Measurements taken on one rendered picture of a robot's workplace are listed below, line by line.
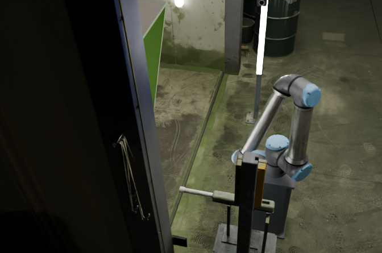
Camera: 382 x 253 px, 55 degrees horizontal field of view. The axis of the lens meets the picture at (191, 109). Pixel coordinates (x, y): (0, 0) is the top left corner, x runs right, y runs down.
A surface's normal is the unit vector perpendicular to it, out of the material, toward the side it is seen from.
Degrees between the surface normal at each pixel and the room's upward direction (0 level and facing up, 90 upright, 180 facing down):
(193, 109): 0
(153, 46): 90
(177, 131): 0
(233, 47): 90
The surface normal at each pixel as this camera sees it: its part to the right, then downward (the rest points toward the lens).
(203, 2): -0.25, 0.62
